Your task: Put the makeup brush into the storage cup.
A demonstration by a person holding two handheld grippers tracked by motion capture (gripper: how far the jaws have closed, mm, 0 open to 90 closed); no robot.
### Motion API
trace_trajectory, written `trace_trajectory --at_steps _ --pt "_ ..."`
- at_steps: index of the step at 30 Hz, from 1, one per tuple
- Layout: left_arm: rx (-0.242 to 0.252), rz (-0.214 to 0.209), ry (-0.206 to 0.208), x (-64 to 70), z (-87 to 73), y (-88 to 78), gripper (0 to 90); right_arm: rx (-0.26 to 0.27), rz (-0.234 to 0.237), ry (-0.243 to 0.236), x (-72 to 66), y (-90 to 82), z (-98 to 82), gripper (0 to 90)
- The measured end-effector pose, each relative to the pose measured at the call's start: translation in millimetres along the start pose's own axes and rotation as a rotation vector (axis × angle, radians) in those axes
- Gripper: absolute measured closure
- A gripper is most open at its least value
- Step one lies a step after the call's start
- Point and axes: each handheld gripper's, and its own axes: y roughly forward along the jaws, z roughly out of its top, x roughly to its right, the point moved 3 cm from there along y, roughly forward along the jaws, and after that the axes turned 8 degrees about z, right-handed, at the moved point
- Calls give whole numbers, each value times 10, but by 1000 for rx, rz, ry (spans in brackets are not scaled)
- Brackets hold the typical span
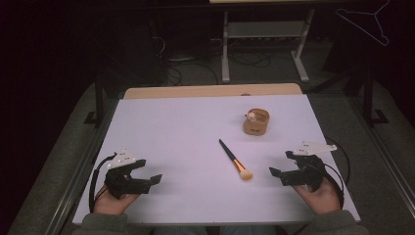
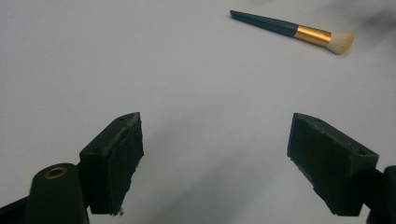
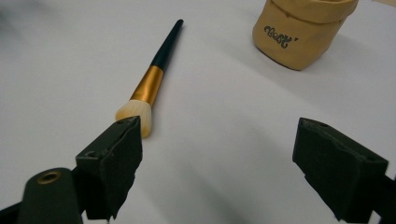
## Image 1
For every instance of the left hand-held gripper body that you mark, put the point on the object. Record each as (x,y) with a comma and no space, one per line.
(122,184)

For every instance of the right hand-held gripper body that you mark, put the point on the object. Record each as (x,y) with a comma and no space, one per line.
(308,173)

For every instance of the black makeup brush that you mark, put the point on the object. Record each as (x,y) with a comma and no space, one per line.
(234,159)

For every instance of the brown cup with figurine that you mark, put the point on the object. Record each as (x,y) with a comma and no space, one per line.
(256,125)

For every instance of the person's left hand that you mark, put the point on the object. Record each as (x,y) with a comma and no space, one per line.
(111,204)

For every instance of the person's right hand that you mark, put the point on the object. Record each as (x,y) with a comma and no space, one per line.
(323,200)

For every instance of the black metal stand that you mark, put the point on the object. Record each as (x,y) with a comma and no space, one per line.
(369,104)
(99,104)

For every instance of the white clothes hanger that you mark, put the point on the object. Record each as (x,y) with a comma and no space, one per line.
(365,27)

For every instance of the grey metal rail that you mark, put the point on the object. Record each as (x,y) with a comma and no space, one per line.
(75,182)
(388,163)

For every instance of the white metal desk frame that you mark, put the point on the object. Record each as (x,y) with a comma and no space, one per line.
(261,30)

